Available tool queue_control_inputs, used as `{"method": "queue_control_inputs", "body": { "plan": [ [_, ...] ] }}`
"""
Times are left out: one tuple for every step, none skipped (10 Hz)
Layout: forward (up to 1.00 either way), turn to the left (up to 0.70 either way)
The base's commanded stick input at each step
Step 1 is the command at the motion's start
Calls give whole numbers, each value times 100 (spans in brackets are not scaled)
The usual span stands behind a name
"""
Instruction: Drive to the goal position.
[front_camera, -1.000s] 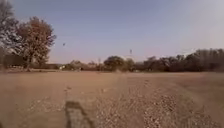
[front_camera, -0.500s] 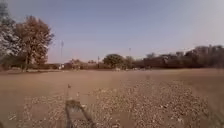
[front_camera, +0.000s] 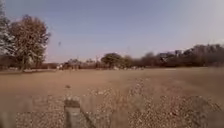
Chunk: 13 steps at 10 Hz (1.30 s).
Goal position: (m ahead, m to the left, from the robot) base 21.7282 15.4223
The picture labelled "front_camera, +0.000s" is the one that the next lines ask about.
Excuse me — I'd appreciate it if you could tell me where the large brown-leaved tree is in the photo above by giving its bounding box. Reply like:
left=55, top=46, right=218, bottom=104
left=8, top=14, right=52, bottom=72

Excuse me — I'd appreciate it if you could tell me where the distant row of trees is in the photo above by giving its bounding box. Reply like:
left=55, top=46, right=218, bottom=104
left=99, top=43, right=224, bottom=69

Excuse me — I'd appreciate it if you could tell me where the pale bare tree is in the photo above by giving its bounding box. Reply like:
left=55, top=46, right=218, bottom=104
left=0, top=5, right=14, bottom=58

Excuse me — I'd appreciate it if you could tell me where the low building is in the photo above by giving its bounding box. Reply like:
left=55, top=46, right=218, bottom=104
left=61, top=58, right=83, bottom=70

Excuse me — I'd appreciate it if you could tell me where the dry brown grass field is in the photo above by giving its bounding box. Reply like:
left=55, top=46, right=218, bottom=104
left=0, top=66, right=224, bottom=128

